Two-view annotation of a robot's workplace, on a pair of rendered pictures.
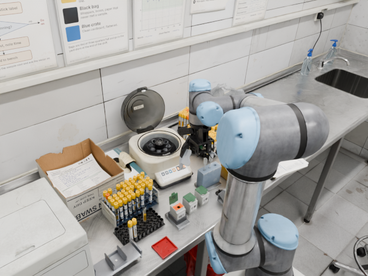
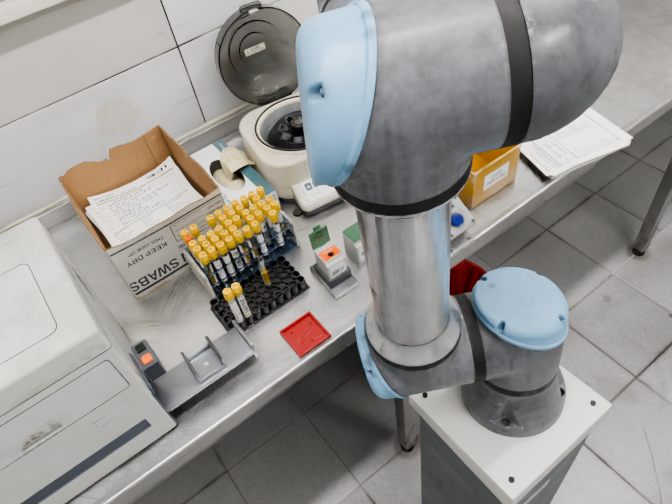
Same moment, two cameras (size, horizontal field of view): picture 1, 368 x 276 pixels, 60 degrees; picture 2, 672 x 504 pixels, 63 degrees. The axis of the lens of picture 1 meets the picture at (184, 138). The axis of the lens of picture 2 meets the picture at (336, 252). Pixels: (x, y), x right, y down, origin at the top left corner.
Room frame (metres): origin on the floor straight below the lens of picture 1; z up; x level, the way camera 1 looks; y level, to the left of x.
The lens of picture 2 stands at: (0.19, -0.17, 1.72)
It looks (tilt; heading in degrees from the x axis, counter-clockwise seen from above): 49 degrees down; 14
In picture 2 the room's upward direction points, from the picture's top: 11 degrees counter-clockwise
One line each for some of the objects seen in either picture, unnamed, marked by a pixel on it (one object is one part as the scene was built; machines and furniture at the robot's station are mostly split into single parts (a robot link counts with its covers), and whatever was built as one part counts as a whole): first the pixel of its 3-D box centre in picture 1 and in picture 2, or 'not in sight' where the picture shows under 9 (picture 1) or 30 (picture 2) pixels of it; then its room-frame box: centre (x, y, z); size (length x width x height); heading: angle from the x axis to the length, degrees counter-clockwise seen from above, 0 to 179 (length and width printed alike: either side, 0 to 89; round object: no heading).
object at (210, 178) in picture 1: (208, 176); not in sight; (1.04, -0.12, 0.93); 0.10 x 0.07 x 0.10; 128
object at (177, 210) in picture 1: (177, 212); (331, 263); (0.84, 0.01, 0.92); 0.05 x 0.04 x 0.06; 41
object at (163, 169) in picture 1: (161, 154); (306, 146); (1.16, 0.10, 0.94); 0.30 x 0.24 x 0.12; 34
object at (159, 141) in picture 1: (159, 148); (301, 132); (1.18, 0.11, 0.97); 0.15 x 0.15 x 0.07
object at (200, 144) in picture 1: (200, 136); not in sight; (0.97, -0.06, 1.18); 0.09 x 0.08 x 0.12; 32
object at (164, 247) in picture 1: (164, 247); (305, 334); (0.71, 0.05, 0.88); 0.07 x 0.07 x 0.01; 43
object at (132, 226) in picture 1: (139, 218); (253, 280); (0.79, 0.15, 0.93); 0.17 x 0.09 x 0.11; 133
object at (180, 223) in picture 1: (177, 217); (333, 272); (0.84, 0.01, 0.89); 0.09 x 0.05 x 0.04; 41
